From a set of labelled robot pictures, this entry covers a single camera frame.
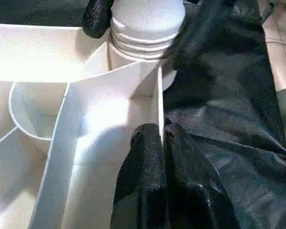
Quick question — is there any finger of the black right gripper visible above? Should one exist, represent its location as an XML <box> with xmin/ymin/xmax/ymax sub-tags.
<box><xmin>166</xmin><ymin>0</ymin><xmax>221</xmax><ymax>70</ymax></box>
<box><xmin>82</xmin><ymin>0</ymin><xmax>115</xmax><ymax>40</ymax></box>

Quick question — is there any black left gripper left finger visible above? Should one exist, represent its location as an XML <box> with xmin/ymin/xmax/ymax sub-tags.
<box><xmin>111</xmin><ymin>123</ymin><xmax>169</xmax><ymax>229</ymax></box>

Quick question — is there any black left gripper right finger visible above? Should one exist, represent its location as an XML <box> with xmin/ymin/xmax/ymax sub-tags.
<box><xmin>163</xmin><ymin>118</ymin><xmax>241</xmax><ymax>229</ymax></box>

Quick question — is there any white plastic table leg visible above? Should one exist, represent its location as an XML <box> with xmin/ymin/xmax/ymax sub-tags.
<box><xmin>109</xmin><ymin>0</ymin><xmax>188</xmax><ymax>62</ymax></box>

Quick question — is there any white plastic table top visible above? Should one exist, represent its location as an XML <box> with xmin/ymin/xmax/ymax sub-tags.
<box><xmin>0</xmin><ymin>23</ymin><xmax>179</xmax><ymax>229</ymax></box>

